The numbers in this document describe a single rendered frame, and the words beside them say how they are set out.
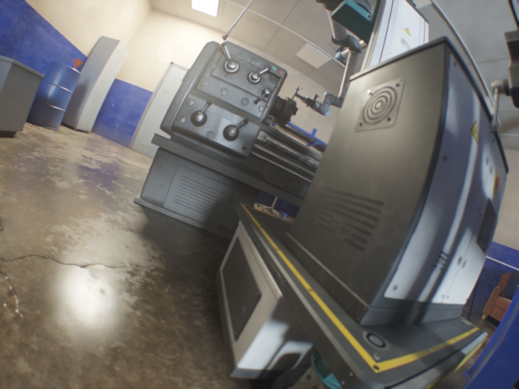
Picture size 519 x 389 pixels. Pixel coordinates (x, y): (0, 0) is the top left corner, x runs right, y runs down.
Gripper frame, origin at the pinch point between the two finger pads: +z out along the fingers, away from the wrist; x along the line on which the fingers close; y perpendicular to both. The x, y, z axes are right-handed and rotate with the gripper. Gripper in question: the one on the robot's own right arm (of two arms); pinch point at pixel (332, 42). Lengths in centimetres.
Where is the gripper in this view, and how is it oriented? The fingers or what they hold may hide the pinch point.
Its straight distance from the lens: 252.0
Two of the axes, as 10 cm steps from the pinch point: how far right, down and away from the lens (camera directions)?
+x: -4.6, 4.7, 7.5
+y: -1.4, 8.0, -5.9
